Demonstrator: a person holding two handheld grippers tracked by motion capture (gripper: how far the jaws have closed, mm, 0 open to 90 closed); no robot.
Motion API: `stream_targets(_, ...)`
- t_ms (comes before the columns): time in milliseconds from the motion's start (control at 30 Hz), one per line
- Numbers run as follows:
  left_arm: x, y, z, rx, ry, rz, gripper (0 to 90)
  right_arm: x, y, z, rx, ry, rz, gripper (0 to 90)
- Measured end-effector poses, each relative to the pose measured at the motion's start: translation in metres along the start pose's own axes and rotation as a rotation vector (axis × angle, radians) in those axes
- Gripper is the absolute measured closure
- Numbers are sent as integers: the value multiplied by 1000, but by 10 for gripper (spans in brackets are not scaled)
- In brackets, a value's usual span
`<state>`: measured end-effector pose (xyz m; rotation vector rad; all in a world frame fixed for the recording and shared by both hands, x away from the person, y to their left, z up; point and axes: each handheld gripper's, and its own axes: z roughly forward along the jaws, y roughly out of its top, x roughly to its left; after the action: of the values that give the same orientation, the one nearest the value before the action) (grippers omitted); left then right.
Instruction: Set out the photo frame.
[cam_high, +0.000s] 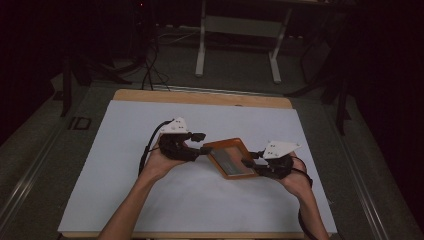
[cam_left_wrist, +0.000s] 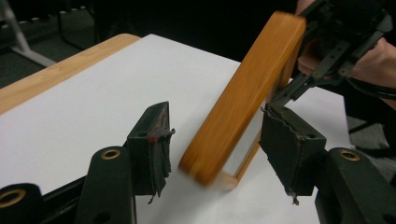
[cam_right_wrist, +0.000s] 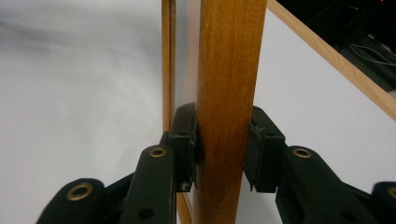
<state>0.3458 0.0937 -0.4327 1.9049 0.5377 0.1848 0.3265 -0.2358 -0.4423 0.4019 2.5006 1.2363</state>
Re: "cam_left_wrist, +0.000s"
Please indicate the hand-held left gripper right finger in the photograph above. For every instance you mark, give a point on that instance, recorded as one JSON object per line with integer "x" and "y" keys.
{"x": 289, "y": 152}

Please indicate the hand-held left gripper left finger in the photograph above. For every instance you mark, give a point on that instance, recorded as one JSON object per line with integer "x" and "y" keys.
{"x": 148, "y": 155}

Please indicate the grey metal stand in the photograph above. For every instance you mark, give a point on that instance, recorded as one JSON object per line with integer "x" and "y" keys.
{"x": 21, "y": 40}

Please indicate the orange wooden frame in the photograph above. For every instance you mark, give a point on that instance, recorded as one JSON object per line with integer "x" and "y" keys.
{"x": 239, "y": 102}

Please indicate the wooden table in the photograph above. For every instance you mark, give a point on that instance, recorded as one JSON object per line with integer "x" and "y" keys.
{"x": 56, "y": 74}

